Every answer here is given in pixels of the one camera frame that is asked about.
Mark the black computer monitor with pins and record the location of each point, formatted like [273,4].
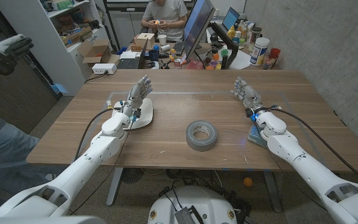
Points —
[197,25]

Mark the open laptop blue screen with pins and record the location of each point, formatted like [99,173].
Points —
[230,18]

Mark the black open laptop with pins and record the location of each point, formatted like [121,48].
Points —
[129,63]

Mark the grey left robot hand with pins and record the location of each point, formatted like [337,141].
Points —
[135,98]

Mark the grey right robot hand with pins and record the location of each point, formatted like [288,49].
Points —
[250,96]

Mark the yellow squeeze bottle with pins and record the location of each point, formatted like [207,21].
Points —
[231,33]

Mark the green ball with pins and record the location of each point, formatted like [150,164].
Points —
[224,52]

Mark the seated person grey t-shirt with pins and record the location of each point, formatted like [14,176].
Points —
[166,12]

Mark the small cardboard box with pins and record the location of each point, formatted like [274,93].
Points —
[144,40]

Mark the dark blue mug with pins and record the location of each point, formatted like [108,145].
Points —
[153,55]

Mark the grey power adapter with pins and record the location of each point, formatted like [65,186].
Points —
[185,216]

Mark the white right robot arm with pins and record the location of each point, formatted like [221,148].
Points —
[306,168]

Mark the white power strip box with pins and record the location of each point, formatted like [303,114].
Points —
[104,68]

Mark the large open cardboard box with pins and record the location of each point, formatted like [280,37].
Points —
[96,51]

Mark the white canister blue label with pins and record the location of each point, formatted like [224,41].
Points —
[259,51]

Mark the black keyboard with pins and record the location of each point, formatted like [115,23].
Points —
[179,48]

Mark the white paper plate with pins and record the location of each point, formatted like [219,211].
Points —
[146,115]

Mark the grey duct tape roll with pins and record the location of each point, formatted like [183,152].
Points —
[194,143]

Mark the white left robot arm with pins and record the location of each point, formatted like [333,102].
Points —
[82,168]

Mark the grey table leg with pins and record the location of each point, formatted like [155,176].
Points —
[273,191]
[114,186]

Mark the dark jar black lid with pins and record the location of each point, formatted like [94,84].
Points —
[256,35]

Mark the black and white glove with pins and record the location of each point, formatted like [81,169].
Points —
[2,53]

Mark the orange ball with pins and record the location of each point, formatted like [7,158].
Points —
[248,182]

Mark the standing person in jeans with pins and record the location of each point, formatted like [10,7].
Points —
[5,149]

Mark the white robot torso base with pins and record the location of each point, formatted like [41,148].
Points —
[210,202]

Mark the white shelf unit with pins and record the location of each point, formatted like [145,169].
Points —
[42,40]

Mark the white paper cup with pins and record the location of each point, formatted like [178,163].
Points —
[162,40]

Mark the round floor fan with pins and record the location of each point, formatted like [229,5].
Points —
[132,175]

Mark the red soda can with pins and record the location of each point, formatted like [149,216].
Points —
[177,63]

